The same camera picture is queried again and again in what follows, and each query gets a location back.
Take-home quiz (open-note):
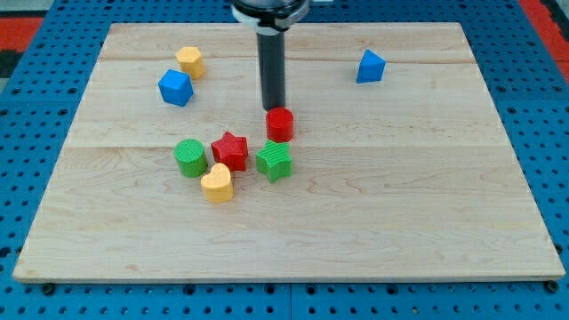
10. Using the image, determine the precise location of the yellow heart block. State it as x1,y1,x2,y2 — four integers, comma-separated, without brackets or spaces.
200,163,234,204

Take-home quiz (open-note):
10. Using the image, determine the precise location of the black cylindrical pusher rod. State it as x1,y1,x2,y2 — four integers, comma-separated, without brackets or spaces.
257,32,285,111

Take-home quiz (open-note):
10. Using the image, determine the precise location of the red cylinder block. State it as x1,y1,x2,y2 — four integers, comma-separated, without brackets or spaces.
266,107,294,142

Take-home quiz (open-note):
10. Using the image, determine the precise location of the blue cube block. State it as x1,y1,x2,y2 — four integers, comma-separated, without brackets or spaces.
158,69,194,107

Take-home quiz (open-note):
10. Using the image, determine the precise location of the green cylinder block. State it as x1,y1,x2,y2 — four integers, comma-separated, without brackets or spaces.
173,139,208,178

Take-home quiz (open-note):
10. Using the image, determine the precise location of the red star block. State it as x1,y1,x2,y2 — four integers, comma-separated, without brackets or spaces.
211,131,249,172

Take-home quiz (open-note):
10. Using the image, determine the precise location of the blue triangle block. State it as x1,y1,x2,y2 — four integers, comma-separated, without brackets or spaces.
357,50,387,84

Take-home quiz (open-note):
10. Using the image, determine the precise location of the yellow hexagon block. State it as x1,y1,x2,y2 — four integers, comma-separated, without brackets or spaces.
176,46,205,80

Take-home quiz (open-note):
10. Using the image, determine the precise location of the green star block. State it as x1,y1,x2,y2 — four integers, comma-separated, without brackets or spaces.
255,140,293,183

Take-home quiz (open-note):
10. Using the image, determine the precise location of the light wooden board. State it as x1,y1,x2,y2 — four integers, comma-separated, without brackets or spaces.
13,22,565,284

